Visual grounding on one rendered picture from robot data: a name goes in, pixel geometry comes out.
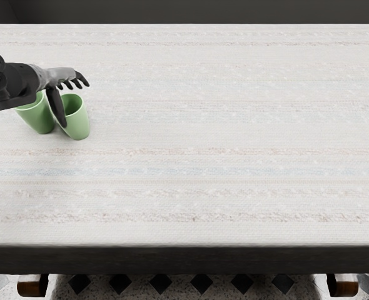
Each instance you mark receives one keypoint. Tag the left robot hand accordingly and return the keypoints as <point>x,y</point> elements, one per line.
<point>55,75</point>

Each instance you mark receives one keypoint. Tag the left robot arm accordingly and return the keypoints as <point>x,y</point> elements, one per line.
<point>7,84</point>

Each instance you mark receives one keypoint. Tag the green cup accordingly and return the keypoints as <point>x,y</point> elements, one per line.
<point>37,117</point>
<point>76,120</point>

